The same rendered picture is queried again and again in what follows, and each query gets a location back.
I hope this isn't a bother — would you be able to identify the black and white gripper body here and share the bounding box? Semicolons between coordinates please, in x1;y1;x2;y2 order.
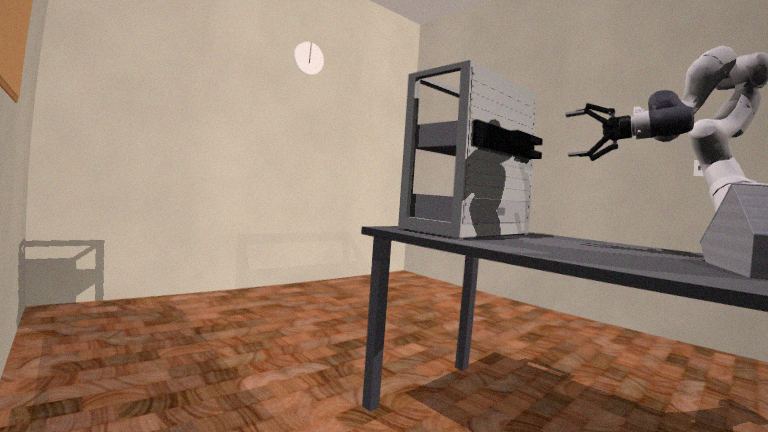
602;115;632;141

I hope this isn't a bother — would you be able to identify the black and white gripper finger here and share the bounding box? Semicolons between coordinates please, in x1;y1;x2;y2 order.
565;103;615;126
568;129;619;161

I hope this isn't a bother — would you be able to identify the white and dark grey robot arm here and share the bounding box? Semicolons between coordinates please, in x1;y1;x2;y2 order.
631;46;768;212

